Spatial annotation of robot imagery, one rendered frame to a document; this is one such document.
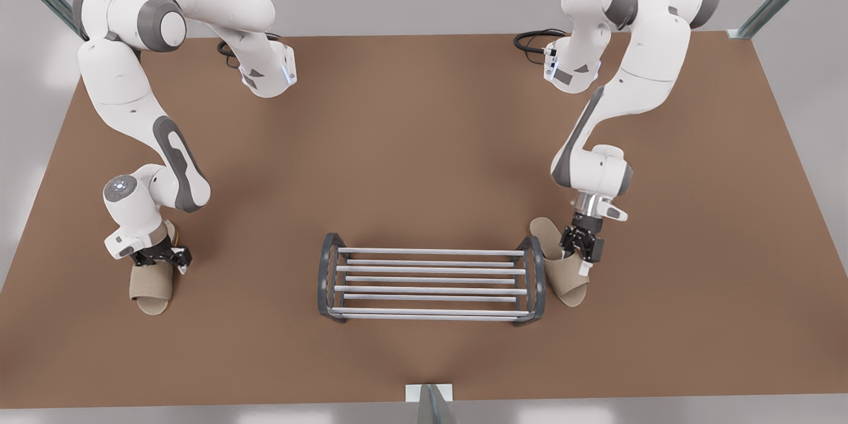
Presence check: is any beige slipper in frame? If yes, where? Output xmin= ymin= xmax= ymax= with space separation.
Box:
xmin=529 ymin=217 xmax=590 ymax=308
xmin=129 ymin=220 xmax=180 ymax=316

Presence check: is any grey metal shoe rack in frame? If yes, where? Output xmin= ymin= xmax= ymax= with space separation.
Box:
xmin=317 ymin=232 xmax=547 ymax=327

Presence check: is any black cable loop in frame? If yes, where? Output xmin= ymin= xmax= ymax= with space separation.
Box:
xmin=513 ymin=28 xmax=568 ymax=67
xmin=217 ymin=32 xmax=282 ymax=70

